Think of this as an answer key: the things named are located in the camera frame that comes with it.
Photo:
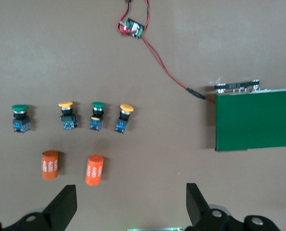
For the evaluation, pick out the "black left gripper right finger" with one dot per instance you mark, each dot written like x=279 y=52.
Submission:
x=200 y=214

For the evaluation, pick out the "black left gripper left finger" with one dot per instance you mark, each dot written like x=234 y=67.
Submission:
x=61 y=211

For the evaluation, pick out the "orange 4680 cylinder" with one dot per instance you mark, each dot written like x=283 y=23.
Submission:
x=50 y=166
x=94 y=170

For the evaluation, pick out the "yellow mushroom push button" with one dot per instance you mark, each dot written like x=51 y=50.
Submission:
x=122 y=124
x=69 y=121

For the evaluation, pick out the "green mushroom push button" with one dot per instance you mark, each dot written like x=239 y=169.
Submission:
x=19 y=107
x=96 y=122

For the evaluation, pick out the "green conveyor belt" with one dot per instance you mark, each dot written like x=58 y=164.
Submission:
x=253 y=120

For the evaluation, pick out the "small controller circuit board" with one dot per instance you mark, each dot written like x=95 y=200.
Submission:
x=133 y=28

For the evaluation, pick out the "long red black power lead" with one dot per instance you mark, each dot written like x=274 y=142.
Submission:
x=148 y=16

